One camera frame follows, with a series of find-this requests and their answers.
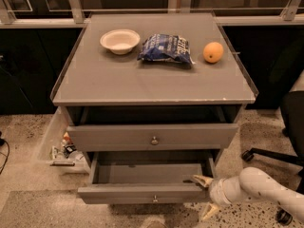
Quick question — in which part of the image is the grey top drawer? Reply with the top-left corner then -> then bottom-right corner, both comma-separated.
67,105 -> 238,152

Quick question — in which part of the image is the clear plastic storage bin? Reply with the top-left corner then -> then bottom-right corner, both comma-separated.
37,108 -> 90,174

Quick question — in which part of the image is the orange fruit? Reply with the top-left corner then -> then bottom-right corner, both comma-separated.
202,42 -> 223,64

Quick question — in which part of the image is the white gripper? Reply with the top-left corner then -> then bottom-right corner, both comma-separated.
192,175 -> 238,220

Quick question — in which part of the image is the black office chair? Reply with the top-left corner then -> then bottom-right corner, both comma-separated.
241,90 -> 304,226

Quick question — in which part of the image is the blue chip bag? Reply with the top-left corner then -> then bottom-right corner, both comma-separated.
137,33 -> 193,66

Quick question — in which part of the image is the grey drawer cabinet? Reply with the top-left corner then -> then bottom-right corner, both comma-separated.
49,12 -> 259,163

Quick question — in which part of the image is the grey drawer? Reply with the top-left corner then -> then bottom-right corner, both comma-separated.
78,150 -> 216,204
67,105 -> 238,152

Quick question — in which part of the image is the black floor cable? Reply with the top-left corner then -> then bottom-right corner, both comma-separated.
0,130 -> 11,176

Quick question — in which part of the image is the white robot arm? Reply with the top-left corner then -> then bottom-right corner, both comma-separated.
192,167 -> 304,222

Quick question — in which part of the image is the white paper bowl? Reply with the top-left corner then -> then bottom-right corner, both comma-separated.
100,29 -> 141,55

